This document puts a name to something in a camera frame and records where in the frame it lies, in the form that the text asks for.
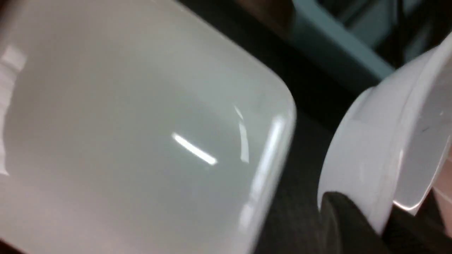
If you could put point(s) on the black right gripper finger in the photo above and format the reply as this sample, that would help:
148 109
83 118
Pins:
345 230

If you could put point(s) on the white bowl tray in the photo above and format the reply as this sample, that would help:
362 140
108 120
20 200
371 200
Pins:
393 141

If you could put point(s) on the large white square plate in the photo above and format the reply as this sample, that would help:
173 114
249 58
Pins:
135 127

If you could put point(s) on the blue plastic bin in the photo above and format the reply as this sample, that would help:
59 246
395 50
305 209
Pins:
364 41

